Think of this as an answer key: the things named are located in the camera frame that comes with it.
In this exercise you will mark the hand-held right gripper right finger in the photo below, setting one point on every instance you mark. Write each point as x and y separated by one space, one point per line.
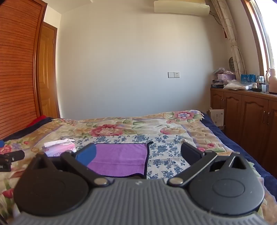
190 151

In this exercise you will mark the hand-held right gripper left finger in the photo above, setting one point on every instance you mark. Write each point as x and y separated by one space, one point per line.
86 154

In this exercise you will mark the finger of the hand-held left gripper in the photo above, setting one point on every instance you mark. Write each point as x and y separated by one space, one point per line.
16 155

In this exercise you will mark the purple towel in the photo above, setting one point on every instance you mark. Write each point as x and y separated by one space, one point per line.
121 158

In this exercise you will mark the blue floral cloth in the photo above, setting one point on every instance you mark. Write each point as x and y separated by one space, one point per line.
162 151

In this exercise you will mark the pink tissue pack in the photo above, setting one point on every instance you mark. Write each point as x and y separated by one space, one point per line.
58 148

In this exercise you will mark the red cloth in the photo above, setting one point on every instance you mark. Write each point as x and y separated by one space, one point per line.
36 120

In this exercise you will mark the cardboard box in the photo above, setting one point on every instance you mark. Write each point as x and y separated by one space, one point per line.
217 118

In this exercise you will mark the floral bed sheet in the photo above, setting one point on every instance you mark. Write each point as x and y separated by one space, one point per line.
121 125

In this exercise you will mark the wooden cabinet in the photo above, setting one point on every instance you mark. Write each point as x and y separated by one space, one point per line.
244 114

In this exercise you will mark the stack of dark books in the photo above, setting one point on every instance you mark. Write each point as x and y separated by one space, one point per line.
217 84

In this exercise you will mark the clear plastic bag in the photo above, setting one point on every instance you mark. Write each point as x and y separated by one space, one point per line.
235 84

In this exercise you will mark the pink box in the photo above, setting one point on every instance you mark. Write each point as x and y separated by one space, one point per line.
226 77

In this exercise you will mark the wooden door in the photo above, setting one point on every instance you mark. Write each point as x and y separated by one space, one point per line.
47 75

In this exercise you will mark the wooden slatted wardrobe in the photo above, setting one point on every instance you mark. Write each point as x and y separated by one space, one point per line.
17 65

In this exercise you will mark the blue boxes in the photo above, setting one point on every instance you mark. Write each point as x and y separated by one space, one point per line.
248 78

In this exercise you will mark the white cup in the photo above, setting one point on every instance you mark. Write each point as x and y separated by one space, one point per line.
263 88

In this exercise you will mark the mesh swatter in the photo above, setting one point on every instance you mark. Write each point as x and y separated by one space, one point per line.
231 63

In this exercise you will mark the pink jug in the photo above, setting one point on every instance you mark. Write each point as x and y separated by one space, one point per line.
272 83

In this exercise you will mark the patterned beige curtain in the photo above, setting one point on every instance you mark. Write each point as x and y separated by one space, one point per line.
231 32

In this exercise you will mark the white air conditioner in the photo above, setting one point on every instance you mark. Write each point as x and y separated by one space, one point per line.
181 7

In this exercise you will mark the white wall socket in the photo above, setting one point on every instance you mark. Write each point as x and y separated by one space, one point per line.
173 74

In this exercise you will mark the wooden window frame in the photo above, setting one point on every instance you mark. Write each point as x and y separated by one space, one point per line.
258 32

